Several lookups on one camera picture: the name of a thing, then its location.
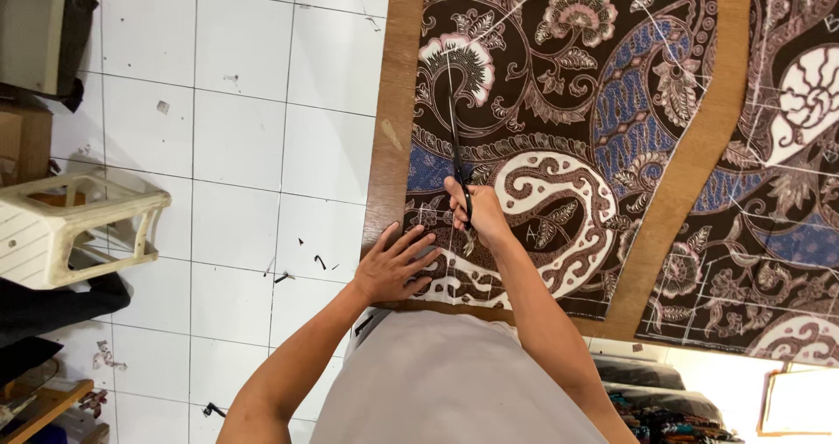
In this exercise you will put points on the person's right hand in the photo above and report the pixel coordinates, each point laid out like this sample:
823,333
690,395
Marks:
486,216

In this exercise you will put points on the person's left hand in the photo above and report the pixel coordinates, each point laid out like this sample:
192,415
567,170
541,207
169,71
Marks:
387,270

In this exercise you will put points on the black tailor scissors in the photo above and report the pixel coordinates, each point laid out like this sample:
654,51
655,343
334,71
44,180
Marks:
457,149

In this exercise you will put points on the brown batik fabric piece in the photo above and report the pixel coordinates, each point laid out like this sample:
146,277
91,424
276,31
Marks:
564,136
773,188

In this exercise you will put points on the black fabric scrap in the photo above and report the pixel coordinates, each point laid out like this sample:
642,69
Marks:
320,261
213,410
282,277

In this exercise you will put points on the person's grey shirt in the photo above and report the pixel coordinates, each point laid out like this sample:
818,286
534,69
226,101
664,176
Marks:
452,385

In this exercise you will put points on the stack of folded fabrics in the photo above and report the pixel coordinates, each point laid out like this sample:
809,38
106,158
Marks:
655,398

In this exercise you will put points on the white plastic stool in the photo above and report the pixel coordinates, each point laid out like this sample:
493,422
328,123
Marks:
59,231

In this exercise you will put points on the dark cloth heap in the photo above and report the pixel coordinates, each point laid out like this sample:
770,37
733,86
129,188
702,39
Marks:
52,313

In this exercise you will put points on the white paper sheets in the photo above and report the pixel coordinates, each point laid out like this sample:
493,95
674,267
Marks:
803,401

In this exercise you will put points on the wooden shelf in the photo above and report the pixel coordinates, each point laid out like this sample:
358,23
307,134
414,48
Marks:
46,411

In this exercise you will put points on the black cloth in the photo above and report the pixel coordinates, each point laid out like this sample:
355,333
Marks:
77,44

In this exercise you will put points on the brown cardboard box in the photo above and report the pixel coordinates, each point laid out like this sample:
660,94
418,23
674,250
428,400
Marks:
23,142

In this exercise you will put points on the cream cabinet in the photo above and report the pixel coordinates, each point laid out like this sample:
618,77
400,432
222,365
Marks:
29,31

